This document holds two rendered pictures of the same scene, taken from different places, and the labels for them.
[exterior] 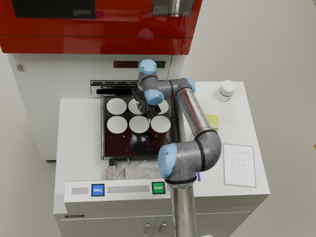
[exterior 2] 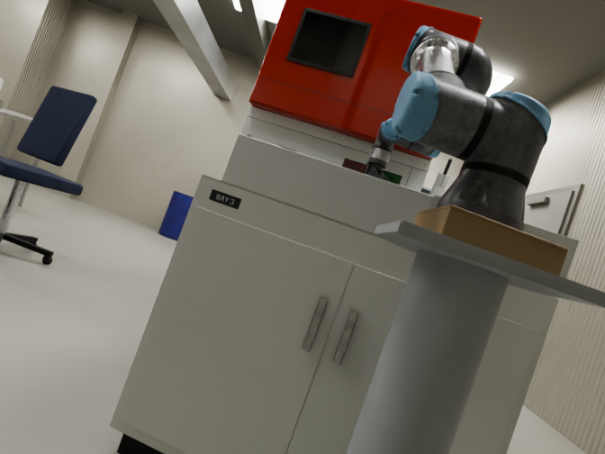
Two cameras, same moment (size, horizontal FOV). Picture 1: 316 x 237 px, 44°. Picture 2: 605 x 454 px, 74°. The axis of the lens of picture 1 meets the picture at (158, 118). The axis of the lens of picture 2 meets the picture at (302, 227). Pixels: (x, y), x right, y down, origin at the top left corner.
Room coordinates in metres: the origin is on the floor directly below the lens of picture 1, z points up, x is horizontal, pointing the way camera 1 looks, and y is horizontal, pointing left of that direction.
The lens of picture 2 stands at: (-0.39, -0.38, 0.75)
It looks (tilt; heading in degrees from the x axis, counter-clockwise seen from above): 1 degrees up; 25
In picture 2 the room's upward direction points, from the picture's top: 20 degrees clockwise
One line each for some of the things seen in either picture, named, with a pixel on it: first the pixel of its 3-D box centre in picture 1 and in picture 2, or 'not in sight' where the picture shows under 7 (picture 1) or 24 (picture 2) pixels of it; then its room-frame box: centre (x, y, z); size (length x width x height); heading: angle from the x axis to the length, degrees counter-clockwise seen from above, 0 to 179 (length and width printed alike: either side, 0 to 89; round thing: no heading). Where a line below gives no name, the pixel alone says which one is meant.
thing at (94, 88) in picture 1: (134, 90); not in sight; (1.20, 0.15, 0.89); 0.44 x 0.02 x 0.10; 104
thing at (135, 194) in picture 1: (128, 195); (324, 190); (0.63, 0.06, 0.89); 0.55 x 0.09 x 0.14; 104
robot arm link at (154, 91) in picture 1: (156, 90); (396, 132); (0.99, 0.03, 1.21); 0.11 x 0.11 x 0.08; 23
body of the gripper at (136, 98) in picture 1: (143, 92); (371, 177); (1.08, 0.09, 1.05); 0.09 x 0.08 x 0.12; 46
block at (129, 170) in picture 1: (129, 174); not in sight; (0.73, 0.08, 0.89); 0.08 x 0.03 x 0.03; 14
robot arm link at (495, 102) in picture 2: not in sight; (504, 138); (0.39, -0.34, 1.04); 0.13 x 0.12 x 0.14; 113
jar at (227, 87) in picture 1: (226, 91); not in sight; (1.22, -0.31, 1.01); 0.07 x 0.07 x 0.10
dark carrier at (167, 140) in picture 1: (138, 124); not in sight; (1.00, 0.09, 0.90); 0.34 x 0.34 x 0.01; 14
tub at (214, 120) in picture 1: (210, 124); not in sight; (1.02, -0.25, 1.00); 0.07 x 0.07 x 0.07; 6
